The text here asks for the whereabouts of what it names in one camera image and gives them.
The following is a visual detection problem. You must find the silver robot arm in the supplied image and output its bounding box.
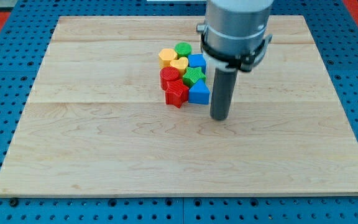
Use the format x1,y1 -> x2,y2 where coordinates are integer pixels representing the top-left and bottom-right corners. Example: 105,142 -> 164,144
196,0 -> 273,72

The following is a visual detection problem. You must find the yellow heart block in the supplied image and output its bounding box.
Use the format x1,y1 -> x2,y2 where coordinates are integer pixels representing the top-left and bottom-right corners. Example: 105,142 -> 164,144
170,57 -> 189,77

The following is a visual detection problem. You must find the blue cube block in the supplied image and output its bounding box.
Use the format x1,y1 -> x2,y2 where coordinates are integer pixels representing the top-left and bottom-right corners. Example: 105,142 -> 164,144
188,54 -> 206,73

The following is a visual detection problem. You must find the red star block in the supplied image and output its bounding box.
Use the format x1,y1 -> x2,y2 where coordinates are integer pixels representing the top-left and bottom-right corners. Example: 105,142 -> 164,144
165,79 -> 189,108

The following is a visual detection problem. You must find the blue triangle block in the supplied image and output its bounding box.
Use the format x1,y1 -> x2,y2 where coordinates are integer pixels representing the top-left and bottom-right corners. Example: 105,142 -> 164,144
188,80 -> 210,105

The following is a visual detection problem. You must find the green star block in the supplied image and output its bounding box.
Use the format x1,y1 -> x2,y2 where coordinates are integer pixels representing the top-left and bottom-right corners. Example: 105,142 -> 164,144
182,67 -> 206,88

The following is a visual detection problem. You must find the red cylinder block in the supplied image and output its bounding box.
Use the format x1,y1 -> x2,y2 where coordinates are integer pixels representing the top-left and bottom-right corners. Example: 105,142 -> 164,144
160,67 -> 179,90

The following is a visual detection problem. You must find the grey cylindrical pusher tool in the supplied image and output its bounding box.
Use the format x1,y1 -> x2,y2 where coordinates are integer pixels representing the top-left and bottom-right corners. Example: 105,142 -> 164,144
210,68 -> 238,121

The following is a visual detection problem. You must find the yellow hexagon block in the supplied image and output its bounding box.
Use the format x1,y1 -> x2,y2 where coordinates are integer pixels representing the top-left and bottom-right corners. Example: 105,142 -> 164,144
158,49 -> 178,68

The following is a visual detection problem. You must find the green cylinder block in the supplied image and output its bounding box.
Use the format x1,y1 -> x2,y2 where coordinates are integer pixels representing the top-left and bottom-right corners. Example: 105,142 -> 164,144
174,42 -> 192,58

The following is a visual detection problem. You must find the wooden board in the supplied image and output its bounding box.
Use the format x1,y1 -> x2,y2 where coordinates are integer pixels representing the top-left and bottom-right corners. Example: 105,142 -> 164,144
0,16 -> 358,198

